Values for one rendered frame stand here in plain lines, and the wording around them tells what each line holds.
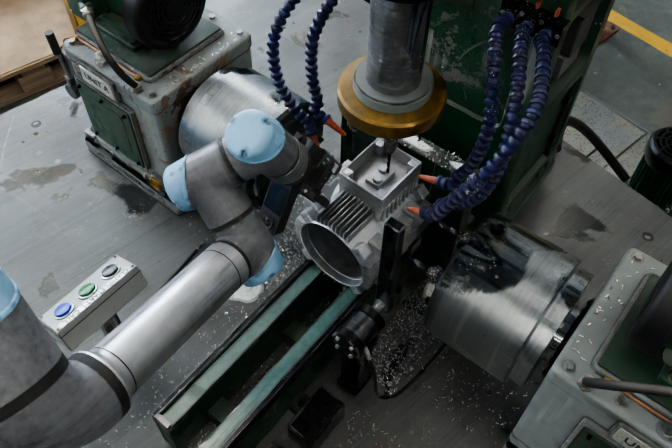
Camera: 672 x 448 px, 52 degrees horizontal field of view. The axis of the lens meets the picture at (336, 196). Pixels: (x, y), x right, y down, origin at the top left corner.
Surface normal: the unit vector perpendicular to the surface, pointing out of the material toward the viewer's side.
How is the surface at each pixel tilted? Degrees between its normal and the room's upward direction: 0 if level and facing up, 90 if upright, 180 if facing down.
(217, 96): 17
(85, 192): 0
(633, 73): 0
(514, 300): 32
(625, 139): 0
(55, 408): 57
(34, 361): 53
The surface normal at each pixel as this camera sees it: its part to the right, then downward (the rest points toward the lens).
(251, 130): -0.30, -0.24
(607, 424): -0.62, 0.60
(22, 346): 0.80, -0.29
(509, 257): -0.04, -0.56
